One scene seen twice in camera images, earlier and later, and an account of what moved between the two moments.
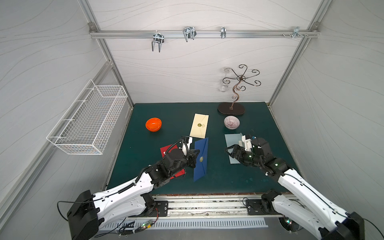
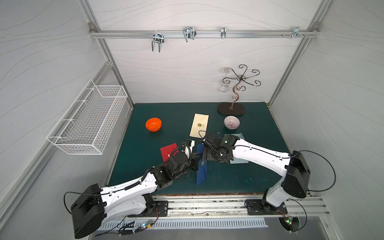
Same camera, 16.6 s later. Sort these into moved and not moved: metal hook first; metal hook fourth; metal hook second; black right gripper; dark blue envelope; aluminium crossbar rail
Moved: black right gripper; dark blue envelope
Not moved: aluminium crossbar rail; metal hook second; metal hook first; metal hook fourth
